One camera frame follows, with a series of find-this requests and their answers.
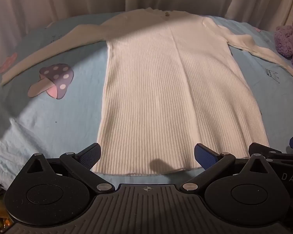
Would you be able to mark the white ribbed knit sweater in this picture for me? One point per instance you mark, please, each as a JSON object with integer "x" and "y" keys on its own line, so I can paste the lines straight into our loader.
{"x": 161, "y": 90}

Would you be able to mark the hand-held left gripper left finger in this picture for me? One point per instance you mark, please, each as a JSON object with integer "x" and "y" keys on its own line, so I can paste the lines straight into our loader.
{"x": 90, "y": 155}

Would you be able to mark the blue mushroom print bed sheet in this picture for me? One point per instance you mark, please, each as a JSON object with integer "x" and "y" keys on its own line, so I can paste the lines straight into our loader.
{"x": 63, "y": 126}

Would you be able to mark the purple plush toy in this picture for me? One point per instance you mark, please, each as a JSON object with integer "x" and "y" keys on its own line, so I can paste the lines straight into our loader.
{"x": 289, "y": 40}

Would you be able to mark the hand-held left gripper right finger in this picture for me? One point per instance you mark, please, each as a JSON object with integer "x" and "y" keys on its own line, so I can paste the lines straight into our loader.
{"x": 206, "y": 157}

